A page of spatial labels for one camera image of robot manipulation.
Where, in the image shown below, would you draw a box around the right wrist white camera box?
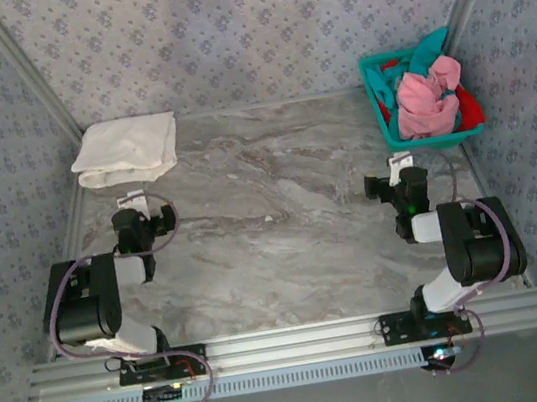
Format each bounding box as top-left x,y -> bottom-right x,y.
386,151 -> 417,188

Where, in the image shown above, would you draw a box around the pink t-shirt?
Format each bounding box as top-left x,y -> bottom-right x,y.
388,53 -> 472,143

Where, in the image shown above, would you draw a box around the teal and red clothes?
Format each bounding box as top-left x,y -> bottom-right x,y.
376,46 -> 489,143

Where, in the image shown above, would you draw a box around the grey slotted cable duct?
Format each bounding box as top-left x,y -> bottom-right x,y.
57,347 -> 429,402

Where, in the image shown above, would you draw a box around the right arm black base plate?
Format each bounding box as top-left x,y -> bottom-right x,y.
378,301 -> 474,348

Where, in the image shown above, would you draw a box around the teal plastic basket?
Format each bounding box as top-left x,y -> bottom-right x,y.
356,38 -> 488,162

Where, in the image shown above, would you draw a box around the folded white t-shirt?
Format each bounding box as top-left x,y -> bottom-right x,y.
63,110 -> 186,195

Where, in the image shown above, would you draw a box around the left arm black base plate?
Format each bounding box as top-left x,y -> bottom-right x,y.
115,342 -> 210,388

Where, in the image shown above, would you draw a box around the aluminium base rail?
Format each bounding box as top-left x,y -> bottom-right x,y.
24,288 -> 537,402

